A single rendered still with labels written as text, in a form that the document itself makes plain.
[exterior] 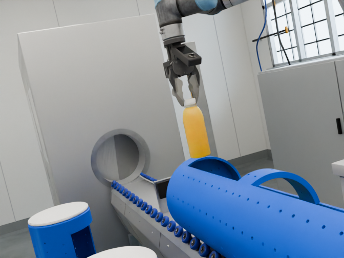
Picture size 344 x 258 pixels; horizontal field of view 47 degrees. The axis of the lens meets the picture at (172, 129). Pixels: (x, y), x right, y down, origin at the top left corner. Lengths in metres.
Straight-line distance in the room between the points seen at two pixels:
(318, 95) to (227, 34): 3.33
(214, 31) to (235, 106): 1.21
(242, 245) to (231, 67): 5.49
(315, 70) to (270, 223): 2.47
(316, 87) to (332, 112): 0.24
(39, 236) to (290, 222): 1.27
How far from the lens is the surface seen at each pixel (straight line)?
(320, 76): 3.24
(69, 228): 1.84
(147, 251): 1.24
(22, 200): 5.78
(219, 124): 6.25
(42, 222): 1.86
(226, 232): 1.04
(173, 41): 1.26
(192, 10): 1.25
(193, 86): 1.27
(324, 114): 3.29
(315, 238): 0.79
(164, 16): 1.27
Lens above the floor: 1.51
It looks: 6 degrees down
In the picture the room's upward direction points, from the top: 12 degrees counter-clockwise
